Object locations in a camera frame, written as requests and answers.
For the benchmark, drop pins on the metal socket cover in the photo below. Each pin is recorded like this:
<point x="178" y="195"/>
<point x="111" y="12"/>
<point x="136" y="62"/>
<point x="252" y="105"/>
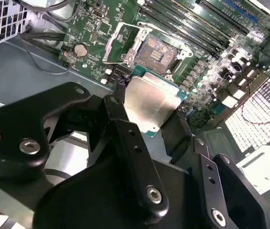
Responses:
<point x="110" y="45"/>

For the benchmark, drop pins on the silver CPU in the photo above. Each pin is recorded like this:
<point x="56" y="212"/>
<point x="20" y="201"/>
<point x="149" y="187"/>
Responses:
<point x="149" y="100"/>

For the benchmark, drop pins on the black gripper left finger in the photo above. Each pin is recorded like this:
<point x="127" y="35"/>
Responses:
<point x="13" y="133"/>

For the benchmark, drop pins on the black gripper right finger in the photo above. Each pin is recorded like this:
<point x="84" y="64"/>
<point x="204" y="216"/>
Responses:
<point x="230" y="195"/>

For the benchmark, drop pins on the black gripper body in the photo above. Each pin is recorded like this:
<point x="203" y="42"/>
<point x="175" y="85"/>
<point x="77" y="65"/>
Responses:
<point x="96" y="198"/>

